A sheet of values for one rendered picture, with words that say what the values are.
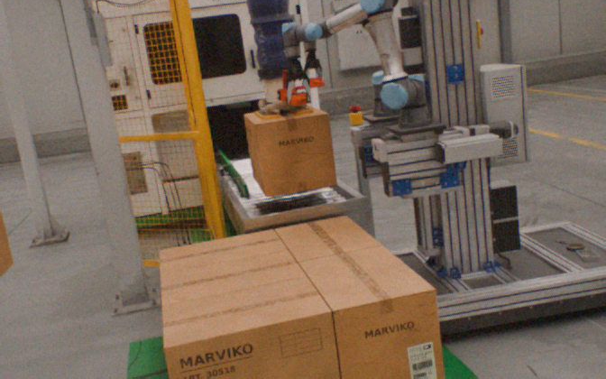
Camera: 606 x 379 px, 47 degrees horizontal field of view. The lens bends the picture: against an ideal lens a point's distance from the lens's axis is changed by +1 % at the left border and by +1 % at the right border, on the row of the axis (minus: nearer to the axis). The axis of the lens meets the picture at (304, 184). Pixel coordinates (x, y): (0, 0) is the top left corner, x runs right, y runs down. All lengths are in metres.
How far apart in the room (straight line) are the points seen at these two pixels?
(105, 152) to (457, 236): 2.09
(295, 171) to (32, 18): 9.42
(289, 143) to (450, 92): 0.88
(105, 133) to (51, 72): 8.43
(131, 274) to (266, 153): 1.28
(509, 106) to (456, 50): 0.37
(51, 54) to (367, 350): 10.58
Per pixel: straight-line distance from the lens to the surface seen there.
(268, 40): 3.81
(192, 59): 4.25
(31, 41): 12.68
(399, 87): 2.99
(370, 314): 2.54
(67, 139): 12.53
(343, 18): 3.28
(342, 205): 3.71
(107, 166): 4.25
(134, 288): 4.43
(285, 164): 3.66
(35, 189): 6.49
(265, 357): 2.50
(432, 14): 3.35
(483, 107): 3.44
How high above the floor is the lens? 1.52
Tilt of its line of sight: 12 degrees down
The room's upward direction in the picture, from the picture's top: 8 degrees counter-clockwise
